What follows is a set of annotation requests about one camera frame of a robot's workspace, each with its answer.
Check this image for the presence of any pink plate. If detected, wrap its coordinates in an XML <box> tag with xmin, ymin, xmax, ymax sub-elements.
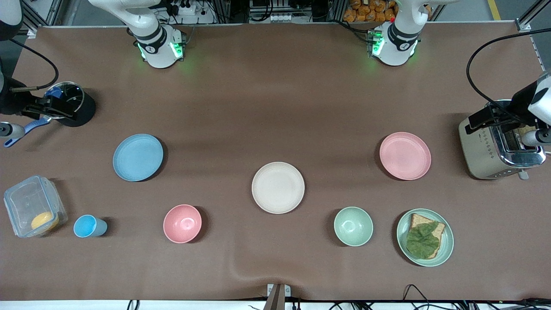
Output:
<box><xmin>379</xmin><ymin>132</ymin><xmax>431</xmax><ymax>180</ymax></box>

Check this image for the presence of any blue plate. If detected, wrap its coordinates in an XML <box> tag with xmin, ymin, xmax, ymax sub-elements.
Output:
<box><xmin>113</xmin><ymin>134</ymin><xmax>164</xmax><ymax>182</ymax></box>

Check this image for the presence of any glass lid blue knob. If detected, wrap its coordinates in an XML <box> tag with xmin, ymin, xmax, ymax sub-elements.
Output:
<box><xmin>42</xmin><ymin>82</ymin><xmax>84</xmax><ymax>120</ymax></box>

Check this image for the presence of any silver toaster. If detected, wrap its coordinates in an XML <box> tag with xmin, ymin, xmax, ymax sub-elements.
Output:
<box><xmin>458</xmin><ymin>100</ymin><xmax>546</xmax><ymax>180</ymax></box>

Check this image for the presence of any clear plastic container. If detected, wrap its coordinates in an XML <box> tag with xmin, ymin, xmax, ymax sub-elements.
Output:
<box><xmin>3</xmin><ymin>175</ymin><xmax>68</xmax><ymax>238</ymax></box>

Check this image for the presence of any orange round food piece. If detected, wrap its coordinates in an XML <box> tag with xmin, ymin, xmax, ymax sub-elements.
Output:
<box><xmin>31</xmin><ymin>211</ymin><xmax>59</xmax><ymax>231</ymax></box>

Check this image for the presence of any brown bread slice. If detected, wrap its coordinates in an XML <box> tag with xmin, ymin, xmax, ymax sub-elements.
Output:
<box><xmin>407</xmin><ymin>213</ymin><xmax>446</xmax><ymax>259</ymax></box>

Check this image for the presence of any blue cup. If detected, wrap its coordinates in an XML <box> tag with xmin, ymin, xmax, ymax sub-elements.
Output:
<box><xmin>73</xmin><ymin>214</ymin><xmax>108</xmax><ymax>238</ymax></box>

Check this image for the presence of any green plate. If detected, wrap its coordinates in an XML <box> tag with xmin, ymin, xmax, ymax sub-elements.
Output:
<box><xmin>396</xmin><ymin>208</ymin><xmax>454</xmax><ymax>267</ymax></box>

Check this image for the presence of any green lettuce leaf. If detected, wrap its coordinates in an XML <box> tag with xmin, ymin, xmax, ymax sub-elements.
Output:
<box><xmin>406</xmin><ymin>221</ymin><xmax>440</xmax><ymax>260</ymax></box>

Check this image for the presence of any bag of orange snacks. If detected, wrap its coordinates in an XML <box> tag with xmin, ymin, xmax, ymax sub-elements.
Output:
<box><xmin>344</xmin><ymin>0</ymin><xmax>433</xmax><ymax>23</ymax></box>

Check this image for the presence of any white power strip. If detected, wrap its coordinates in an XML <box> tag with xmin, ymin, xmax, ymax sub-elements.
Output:
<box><xmin>171</xmin><ymin>0</ymin><xmax>198</xmax><ymax>16</ymax></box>

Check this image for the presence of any green bowl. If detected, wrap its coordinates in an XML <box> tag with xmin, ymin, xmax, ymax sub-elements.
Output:
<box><xmin>334</xmin><ymin>207</ymin><xmax>374</xmax><ymax>247</ymax></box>

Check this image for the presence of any pink bowl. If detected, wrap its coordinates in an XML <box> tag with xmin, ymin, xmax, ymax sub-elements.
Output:
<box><xmin>163</xmin><ymin>204</ymin><xmax>202</xmax><ymax>244</ymax></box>

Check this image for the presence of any brown table cloth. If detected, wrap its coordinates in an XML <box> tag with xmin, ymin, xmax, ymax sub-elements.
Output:
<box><xmin>0</xmin><ymin>22</ymin><xmax>551</xmax><ymax>302</ymax></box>

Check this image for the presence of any beige plate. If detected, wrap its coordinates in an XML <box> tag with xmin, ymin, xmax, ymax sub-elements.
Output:
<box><xmin>251</xmin><ymin>161</ymin><xmax>305</xmax><ymax>214</ymax></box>

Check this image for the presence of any black pot blue handle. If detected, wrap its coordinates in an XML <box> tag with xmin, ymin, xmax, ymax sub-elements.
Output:
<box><xmin>3</xmin><ymin>81</ymin><xmax>96</xmax><ymax>148</ymax></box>

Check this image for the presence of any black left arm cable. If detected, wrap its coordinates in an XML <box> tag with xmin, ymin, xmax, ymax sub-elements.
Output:
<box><xmin>467</xmin><ymin>28</ymin><xmax>551</xmax><ymax>113</ymax></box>

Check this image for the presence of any aluminium frame profile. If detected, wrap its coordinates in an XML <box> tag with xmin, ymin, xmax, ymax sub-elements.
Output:
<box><xmin>21</xmin><ymin>0</ymin><xmax>49</xmax><ymax>38</ymax></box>
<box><xmin>516</xmin><ymin>0</ymin><xmax>551</xmax><ymax>33</ymax></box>

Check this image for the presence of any black looped floor cable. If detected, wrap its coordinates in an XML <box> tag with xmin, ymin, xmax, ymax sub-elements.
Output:
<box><xmin>402</xmin><ymin>284</ymin><xmax>431</xmax><ymax>310</ymax></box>

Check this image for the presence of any metal table bracket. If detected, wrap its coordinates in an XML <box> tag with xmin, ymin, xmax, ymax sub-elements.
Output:
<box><xmin>263</xmin><ymin>283</ymin><xmax>291</xmax><ymax>310</ymax></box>

